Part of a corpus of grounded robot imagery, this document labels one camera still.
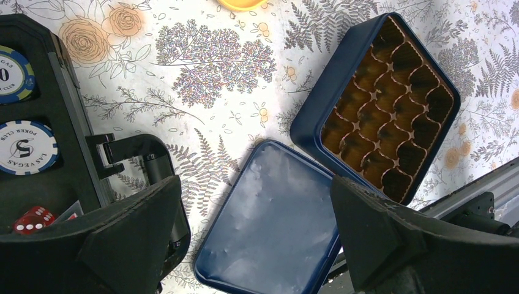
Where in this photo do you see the blue poker chip 50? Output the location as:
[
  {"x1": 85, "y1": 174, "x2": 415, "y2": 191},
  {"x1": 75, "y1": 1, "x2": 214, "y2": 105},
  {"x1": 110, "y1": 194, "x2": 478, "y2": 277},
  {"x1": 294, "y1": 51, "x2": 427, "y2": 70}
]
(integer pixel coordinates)
[{"x1": 1, "y1": 45, "x2": 36, "y2": 104}]

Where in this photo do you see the blue tin lid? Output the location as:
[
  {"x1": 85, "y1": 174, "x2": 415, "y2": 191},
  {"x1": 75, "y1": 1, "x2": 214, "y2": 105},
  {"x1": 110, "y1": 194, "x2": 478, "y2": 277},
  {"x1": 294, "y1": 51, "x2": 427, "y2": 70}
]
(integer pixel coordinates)
[{"x1": 193, "y1": 140, "x2": 340, "y2": 293}]

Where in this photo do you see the white blue poker chip 5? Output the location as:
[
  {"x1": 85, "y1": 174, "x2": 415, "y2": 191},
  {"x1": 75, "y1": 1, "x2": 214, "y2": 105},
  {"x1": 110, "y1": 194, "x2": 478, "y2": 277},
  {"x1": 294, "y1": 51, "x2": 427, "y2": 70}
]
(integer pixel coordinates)
[{"x1": 1, "y1": 120, "x2": 59, "y2": 176}]

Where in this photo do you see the red die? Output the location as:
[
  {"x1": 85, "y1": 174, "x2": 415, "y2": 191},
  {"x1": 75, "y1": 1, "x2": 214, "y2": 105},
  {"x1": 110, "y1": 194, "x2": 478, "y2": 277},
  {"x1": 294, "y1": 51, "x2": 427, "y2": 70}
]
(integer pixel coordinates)
[{"x1": 13, "y1": 206, "x2": 55, "y2": 235}]

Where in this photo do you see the floral table cloth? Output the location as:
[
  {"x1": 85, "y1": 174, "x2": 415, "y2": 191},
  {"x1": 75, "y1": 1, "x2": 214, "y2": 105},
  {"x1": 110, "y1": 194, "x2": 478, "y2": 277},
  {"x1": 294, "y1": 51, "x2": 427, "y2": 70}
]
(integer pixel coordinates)
[{"x1": 1, "y1": 1, "x2": 518, "y2": 293}]

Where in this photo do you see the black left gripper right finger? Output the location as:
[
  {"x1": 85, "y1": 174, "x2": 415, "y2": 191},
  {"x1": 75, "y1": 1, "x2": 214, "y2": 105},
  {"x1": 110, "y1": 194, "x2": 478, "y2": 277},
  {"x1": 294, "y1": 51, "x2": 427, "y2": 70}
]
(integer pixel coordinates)
[{"x1": 330, "y1": 176, "x2": 518, "y2": 293}]

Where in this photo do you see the black poker chip case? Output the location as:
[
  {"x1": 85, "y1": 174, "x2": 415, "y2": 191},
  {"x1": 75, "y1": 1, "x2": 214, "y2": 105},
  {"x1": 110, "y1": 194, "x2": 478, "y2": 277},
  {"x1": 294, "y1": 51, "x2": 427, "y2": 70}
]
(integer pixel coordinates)
[{"x1": 0, "y1": 14, "x2": 192, "y2": 294}]

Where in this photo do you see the yellow plastic tray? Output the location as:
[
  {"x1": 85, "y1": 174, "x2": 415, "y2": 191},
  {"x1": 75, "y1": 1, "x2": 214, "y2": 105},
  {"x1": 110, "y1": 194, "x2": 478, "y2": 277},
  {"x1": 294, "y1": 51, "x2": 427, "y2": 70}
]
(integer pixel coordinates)
[{"x1": 218, "y1": 0, "x2": 267, "y2": 12}]

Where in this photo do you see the blue tin with brown insert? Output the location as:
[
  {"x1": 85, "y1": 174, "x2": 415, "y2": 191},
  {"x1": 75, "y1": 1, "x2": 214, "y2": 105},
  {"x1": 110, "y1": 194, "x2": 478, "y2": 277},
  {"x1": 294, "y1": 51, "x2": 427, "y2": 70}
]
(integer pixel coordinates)
[{"x1": 289, "y1": 12, "x2": 461, "y2": 205}]

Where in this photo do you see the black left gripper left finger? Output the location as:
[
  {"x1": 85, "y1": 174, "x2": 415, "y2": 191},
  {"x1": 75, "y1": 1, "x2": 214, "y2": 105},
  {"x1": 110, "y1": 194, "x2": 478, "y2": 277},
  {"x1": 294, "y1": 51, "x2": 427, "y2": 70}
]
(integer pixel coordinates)
[{"x1": 1, "y1": 176, "x2": 181, "y2": 293}]

